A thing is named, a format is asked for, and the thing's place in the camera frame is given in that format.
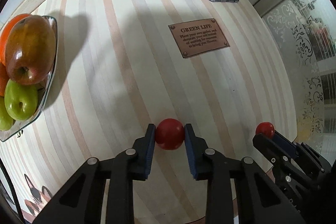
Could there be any dark red-brown apple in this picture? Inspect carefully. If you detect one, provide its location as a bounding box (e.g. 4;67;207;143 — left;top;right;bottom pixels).
5;15;56;85

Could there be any large orange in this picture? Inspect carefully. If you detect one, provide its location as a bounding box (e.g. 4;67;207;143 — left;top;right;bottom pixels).
0;14;31;65

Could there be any green apple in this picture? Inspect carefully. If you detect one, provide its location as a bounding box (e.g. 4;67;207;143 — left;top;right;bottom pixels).
0;97;14;131
4;80;38;121

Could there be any striped cat table mat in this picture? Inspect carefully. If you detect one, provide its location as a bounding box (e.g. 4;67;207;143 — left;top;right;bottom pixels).
1;0;297;220

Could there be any dark brown round fruit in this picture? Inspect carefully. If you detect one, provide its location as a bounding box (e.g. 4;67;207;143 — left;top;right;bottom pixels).
0;63;9;97

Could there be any frosted glass sliding door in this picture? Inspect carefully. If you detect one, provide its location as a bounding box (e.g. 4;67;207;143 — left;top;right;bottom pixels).
255;0;335;163

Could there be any floral ceramic fruit plate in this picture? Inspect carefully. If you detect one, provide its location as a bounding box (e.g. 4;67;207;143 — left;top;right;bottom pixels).
1;15;59;142

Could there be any small red cherry tomato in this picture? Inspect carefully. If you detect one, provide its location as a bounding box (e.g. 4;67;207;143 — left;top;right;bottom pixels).
255;122;275;139

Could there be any left green apple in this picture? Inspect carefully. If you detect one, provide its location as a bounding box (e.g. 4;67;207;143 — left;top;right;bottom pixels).
0;97;14;131

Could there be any right green apple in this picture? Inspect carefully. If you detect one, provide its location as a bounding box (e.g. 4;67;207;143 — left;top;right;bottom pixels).
4;80;38;121

